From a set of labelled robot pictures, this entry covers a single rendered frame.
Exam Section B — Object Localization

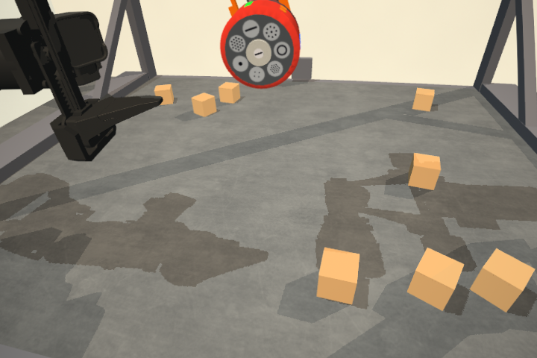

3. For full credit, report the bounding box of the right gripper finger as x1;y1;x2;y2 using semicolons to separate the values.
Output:
74;94;163;148

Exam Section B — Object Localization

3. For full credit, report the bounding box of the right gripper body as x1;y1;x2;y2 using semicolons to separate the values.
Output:
0;0;116;161

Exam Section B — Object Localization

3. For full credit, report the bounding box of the orange cube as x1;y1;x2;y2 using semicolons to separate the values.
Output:
470;249;535;312
408;153;441;190
154;84;174;105
219;82;240;104
317;248;359;304
412;88;434;111
407;248;464;311
192;93;216;117

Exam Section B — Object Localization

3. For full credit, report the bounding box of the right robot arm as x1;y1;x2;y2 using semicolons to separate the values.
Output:
52;11;108;86

